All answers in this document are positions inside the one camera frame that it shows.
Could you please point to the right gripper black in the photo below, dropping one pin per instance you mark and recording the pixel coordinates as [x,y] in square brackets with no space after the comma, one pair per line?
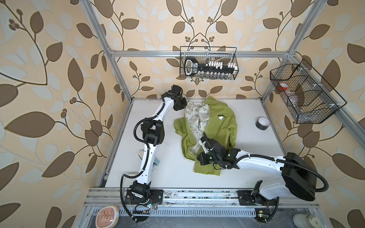
[202,159]

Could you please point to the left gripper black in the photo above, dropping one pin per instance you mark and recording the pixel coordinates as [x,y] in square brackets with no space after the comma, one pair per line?
[184,103]

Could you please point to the green jacket with patterned lining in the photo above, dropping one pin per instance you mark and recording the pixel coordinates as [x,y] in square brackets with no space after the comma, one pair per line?
[215,119]

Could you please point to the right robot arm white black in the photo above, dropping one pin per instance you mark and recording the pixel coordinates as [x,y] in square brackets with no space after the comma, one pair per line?
[292,175]

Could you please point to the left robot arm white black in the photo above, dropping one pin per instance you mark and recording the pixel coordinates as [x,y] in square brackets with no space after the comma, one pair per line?
[150,132]

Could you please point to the grey tape roll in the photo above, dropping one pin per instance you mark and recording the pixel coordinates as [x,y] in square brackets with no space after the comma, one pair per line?
[263,123]

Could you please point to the small grey white block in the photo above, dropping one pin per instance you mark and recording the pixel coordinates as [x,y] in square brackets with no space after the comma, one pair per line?
[156,160]

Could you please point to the red cap bottle in basket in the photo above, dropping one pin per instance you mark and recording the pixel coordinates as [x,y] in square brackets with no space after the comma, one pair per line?
[282,87]

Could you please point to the white round device bottom right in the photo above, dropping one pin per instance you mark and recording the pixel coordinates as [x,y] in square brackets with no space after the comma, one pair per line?
[307,221]

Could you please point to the pink white round device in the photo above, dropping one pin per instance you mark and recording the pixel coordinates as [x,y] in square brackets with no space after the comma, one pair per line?
[107,217]

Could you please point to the black socket set rail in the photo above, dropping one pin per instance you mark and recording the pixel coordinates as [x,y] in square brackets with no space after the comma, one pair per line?
[210,69]

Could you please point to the black wire basket back wall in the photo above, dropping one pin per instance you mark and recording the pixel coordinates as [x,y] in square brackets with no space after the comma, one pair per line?
[225,54]

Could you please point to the black wire basket wall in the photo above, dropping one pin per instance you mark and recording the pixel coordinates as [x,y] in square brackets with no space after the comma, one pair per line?
[310,98]
[225,54]

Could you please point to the black wire basket right wall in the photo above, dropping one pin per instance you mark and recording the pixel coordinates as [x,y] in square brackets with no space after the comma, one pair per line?
[310,98]

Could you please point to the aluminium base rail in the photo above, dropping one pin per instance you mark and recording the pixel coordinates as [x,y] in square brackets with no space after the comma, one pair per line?
[190,202]

